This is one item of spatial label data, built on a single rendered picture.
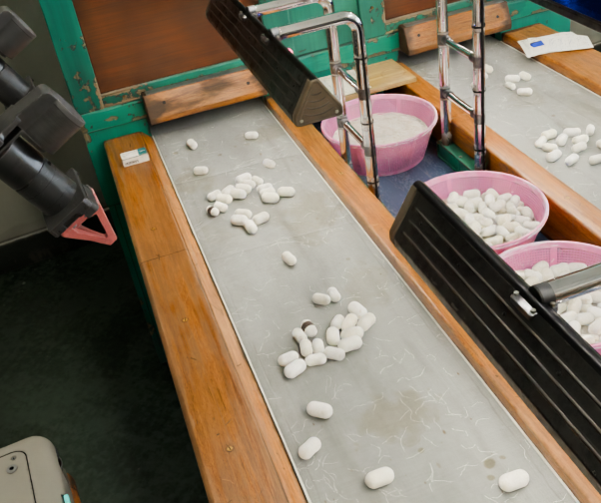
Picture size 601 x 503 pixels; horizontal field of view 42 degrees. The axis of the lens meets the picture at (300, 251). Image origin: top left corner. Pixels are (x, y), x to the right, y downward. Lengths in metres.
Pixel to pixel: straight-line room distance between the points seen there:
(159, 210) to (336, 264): 0.42
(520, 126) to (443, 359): 0.76
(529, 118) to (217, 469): 1.12
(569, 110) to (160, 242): 0.96
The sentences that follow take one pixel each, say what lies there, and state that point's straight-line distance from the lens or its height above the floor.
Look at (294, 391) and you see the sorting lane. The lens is 1.19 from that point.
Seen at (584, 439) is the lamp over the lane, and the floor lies 1.07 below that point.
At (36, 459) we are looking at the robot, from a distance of 1.91.
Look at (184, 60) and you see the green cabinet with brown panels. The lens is 1.99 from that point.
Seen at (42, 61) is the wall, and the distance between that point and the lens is 2.84.
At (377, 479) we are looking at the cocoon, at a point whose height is 0.76.
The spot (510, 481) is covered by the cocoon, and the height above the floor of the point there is 0.76.
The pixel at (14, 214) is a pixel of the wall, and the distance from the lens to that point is 3.03.
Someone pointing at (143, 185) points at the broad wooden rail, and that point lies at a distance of 1.75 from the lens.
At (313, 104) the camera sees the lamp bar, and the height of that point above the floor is 1.07.
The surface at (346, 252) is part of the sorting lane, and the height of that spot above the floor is 0.74.
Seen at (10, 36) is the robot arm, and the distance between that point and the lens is 1.43.
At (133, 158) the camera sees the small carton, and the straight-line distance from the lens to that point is 1.84.
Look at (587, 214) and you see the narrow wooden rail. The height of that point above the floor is 0.76.
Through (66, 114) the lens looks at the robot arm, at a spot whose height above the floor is 1.20.
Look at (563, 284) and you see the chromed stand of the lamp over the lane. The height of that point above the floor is 1.12.
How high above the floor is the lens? 1.57
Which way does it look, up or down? 35 degrees down
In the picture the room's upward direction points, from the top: 10 degrees counter-clockwise
